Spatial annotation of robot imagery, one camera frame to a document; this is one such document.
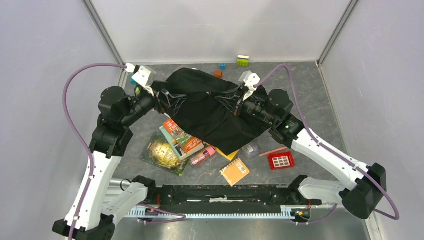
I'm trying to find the black backpack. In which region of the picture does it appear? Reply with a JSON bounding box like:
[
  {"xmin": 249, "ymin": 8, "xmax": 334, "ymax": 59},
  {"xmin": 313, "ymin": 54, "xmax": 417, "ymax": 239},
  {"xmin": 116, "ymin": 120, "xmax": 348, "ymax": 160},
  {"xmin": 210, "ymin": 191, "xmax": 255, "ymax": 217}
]
[{"xmin": 152, "ymin": 68, "xmax": 274, "ymax": 154}]

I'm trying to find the orange treehouse book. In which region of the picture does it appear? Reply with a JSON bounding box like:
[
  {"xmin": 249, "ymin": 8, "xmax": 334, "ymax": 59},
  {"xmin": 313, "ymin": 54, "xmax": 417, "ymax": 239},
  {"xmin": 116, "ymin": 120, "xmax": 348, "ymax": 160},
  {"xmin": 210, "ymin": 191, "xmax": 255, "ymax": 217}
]
[{"xmin": 162, "ymin": 118, "xmax": 205, "ymax": 155}]

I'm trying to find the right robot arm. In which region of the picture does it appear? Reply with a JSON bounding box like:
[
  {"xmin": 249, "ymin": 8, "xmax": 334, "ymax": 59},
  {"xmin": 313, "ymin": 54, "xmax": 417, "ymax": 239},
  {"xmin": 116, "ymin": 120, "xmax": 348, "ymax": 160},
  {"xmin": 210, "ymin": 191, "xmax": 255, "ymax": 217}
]
[{"xmin": 216, "ymin": 87, "xmax": 387, "ymax": 220}]

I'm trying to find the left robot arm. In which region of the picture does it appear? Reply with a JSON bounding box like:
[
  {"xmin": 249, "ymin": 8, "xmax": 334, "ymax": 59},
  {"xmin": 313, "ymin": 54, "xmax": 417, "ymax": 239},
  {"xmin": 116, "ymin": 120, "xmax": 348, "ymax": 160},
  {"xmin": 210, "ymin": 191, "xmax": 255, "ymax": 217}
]
[{"xmin": 52, "ymin": 81, "xmax": 167, "ymax": 240}]

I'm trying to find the orange brown cube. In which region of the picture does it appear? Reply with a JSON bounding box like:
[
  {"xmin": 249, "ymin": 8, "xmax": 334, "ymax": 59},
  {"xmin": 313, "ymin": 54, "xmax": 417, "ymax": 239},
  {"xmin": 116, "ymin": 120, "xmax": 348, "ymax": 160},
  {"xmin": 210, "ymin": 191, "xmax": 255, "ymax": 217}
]
[{"xmin": 213, "ymin": 70, "xmax": 223, "ymax": 79}]

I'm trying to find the green white lego brick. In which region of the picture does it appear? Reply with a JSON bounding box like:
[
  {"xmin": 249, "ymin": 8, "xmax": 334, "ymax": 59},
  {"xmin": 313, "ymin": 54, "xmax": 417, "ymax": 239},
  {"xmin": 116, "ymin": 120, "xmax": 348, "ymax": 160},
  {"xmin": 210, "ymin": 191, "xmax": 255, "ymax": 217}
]
[{"xmin": 236, "ymin": 55, "xmax": 250, "ymax": 67}]

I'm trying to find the teal wooden block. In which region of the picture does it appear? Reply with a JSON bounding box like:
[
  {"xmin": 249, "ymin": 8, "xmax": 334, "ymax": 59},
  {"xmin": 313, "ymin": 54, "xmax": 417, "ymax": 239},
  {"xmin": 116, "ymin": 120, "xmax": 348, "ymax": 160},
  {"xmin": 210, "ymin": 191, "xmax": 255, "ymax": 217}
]
[{"xmin": 130, "ymin": 77, "xmax": 137, "ymax": 85}]

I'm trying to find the teal paperback book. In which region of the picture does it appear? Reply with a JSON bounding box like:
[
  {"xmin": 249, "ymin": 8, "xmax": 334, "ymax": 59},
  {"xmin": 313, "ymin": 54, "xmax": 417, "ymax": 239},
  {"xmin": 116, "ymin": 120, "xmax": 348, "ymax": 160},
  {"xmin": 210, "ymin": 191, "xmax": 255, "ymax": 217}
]
[{"xmin": 159, "ymin": 126, "xmax": 188, "ymax": 161}]

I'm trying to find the clear plastic box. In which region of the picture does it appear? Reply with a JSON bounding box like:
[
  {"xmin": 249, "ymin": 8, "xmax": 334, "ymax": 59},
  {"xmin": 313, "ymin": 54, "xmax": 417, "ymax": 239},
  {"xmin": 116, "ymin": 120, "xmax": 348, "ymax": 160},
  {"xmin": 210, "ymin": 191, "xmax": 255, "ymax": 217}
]
[{"xmin": 241, "ymin": 142, "xmax": 259, "ymax": 159}]

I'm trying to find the yellow notebook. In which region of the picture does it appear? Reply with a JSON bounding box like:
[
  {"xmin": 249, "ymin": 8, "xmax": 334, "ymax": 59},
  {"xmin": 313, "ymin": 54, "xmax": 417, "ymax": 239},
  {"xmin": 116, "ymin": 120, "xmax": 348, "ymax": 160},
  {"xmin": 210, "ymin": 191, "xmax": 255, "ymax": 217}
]
[{"xmin": 213, "ymin": 146, "xmax": 239, "ymax": 161}]

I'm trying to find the pink pencil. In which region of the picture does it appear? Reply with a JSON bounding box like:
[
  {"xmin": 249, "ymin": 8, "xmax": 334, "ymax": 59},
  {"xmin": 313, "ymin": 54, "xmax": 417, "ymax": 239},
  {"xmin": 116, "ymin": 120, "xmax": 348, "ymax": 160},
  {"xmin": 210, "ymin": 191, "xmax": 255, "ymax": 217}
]
[{"xmin": 259, "ymin": 147, "xmax": 287, "ymax": 157}]

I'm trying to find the red calculator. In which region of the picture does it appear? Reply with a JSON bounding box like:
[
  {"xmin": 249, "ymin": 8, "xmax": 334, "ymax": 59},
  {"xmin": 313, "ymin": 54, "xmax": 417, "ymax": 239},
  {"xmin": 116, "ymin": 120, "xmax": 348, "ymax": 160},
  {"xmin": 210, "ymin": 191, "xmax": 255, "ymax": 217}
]
[{"xmin": 267, "ymin": 151, "xmax": 295, "ymax": 170}]

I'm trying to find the orange spiral notepad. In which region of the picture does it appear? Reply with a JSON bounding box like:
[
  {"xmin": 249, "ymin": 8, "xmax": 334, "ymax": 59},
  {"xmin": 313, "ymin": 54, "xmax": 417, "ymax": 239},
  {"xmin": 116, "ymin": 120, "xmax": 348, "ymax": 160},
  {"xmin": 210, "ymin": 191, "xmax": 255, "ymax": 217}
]
[{"xmin": 220, "ymin": 158, "xmax": 250, "ymax": 186}]

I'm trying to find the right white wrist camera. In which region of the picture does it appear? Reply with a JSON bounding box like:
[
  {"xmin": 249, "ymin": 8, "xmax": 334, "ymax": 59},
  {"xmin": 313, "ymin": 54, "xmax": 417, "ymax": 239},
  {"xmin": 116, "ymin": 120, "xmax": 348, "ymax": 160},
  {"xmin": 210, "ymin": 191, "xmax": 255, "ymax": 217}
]
[{"xmin": 239, "ymin": 70, "xmax": 261, "ymax": 102}]

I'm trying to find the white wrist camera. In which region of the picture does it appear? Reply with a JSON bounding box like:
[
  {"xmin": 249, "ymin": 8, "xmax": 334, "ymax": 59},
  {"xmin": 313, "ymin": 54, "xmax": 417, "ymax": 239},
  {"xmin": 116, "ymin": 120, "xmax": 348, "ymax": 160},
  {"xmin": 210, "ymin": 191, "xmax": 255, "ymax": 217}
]
[
  {"xmin": 239, "ymin": 70, "xmax": 261, "ymax": 102},
  {"xmin": 125, "ymin": 63, "xmax": 157, "ymax": 97}
]

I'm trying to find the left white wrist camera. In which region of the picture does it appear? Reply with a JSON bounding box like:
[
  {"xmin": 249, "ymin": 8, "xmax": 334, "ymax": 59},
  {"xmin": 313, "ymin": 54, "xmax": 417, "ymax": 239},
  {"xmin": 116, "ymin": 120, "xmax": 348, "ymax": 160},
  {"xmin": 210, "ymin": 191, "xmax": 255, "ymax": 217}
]
[{"xmin": 125, "ymin": 63, "xmax": 157, "ymax": 97}]

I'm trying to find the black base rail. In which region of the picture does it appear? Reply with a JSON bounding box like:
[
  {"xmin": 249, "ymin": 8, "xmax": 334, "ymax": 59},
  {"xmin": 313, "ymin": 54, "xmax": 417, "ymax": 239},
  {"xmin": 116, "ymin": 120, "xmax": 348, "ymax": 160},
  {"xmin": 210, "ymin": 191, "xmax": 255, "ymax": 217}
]
[{"xmin": 109, "ymin": 177, "xmax": 332, "ymax": 221}]

